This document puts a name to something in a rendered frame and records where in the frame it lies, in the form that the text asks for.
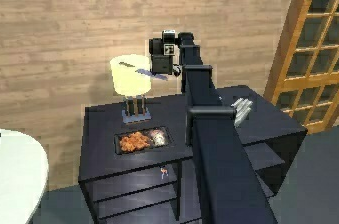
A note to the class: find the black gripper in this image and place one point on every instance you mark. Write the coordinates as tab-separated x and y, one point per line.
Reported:
162	64

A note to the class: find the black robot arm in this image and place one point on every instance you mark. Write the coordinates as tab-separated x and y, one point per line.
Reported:
223	166

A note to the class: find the cream shade table lamp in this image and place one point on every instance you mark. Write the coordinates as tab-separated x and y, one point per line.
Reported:
130	78

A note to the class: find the white grey food lump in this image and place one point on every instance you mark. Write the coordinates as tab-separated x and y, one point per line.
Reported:
158	137

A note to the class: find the orange fried food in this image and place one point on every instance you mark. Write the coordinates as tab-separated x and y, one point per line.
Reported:
134	141

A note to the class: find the black food tray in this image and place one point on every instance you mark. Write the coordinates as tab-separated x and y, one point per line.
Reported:
120	151

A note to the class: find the black shelf table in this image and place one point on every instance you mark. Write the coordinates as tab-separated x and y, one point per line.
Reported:
110	150

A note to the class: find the small orange white object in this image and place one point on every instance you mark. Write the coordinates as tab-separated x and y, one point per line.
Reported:
164	172

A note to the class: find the silver ribbed object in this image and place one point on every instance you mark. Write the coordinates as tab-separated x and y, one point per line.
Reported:
242	110

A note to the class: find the wooden glass pane door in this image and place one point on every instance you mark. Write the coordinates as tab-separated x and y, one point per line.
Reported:
283	66

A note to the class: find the white round table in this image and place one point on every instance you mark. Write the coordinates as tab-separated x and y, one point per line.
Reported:
10	180

